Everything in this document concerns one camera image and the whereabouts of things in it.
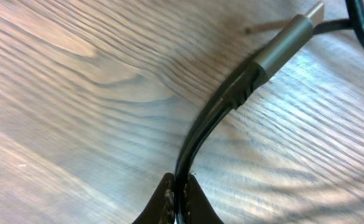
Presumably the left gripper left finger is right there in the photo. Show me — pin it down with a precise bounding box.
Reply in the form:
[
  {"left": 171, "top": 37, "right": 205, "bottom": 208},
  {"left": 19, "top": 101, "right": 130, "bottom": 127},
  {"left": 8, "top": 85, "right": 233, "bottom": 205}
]
[{"left": 133, "top": 172, "right": 174, "bottom": 224}]

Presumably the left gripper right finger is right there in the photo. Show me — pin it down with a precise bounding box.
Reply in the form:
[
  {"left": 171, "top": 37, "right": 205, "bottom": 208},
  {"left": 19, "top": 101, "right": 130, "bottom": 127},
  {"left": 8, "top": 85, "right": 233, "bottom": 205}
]
[{"left": 184, "top": 174, "right": 223, "bottom": 224}]

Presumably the black usb cable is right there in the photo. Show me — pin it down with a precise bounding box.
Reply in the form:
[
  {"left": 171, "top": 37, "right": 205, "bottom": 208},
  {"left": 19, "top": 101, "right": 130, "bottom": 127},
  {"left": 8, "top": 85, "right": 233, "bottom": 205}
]
[{"left": 172, "top": 0, "right": 364, "bottom": 224}]

